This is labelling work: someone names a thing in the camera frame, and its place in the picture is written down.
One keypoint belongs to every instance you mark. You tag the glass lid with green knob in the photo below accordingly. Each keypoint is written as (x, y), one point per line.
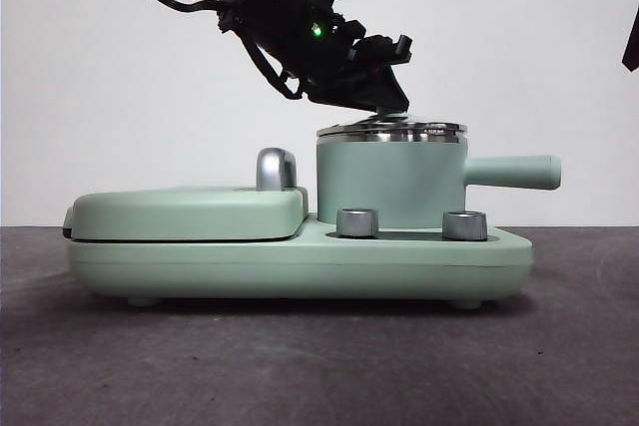
(399, 127)

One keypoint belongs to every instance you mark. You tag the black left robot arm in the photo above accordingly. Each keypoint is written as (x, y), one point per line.
(269, 12)

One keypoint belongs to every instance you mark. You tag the silver control knob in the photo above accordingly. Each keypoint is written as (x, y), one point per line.
(465, 225)
(357, 223)

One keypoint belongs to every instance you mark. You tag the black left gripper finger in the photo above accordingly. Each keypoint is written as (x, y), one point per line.
(379, 94)

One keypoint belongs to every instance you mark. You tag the mint green breakfast machine base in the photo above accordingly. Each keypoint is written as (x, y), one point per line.
(299, 271)

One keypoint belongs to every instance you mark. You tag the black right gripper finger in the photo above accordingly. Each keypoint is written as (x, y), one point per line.
(633, 47)

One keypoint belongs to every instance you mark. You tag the mint green griddle cover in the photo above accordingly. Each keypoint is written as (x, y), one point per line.
(175, 216)

